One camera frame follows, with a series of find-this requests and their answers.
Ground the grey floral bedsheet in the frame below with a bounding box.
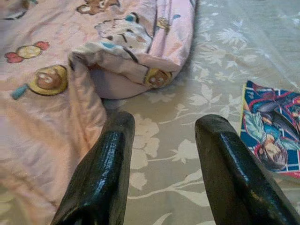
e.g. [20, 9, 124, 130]
[0, 0, 300, 225]

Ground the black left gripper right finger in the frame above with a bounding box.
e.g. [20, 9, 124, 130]
[195, 114, 300, 225]

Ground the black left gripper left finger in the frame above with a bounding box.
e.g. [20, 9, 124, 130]
[50, 111, 136, 225]

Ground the colourful comic book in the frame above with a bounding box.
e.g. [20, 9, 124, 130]
[239, 80, 300, 180]

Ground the pink cartoon print blanket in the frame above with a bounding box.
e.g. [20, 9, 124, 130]
[0, 0, 197, 225]

